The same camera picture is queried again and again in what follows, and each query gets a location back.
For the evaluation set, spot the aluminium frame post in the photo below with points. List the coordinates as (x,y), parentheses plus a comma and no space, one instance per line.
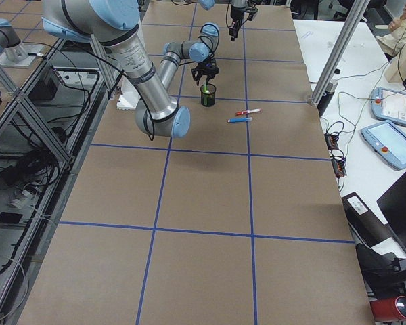
(348,29)

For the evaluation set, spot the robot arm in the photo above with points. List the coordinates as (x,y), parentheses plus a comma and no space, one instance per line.
(115,24)
(202,51)

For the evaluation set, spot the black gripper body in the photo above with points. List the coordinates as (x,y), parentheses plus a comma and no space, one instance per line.
(208,70)

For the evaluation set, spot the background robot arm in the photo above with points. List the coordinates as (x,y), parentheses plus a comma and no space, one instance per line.
(14,53)

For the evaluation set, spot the green highlighter pen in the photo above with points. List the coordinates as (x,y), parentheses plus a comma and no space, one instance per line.
(205,94)

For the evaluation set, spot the brown table mat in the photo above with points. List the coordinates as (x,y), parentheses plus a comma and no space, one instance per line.
(235,223)

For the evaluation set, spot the red cylinder can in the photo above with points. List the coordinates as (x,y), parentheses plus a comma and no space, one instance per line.
(391,309)

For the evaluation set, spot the teach pendant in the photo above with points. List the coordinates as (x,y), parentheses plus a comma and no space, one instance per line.
(387,104)
(388,142)

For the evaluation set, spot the far teach pendant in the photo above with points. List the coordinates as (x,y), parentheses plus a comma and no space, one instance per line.
(387,104)

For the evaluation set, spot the red marker pen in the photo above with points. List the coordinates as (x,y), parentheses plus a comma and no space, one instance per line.
(247,112)

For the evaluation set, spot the blue highlighter pen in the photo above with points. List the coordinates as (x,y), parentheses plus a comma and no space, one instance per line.
(240,120)

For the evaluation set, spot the near teach pendant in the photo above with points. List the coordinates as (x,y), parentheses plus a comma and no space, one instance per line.
(388,142)

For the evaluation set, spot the seated person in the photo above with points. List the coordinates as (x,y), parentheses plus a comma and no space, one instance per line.
(393,42)

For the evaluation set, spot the black laptop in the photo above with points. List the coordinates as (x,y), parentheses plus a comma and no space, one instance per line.
(393,207)

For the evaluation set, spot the black mesh pen cup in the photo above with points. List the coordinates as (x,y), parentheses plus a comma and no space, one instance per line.
(212,97)

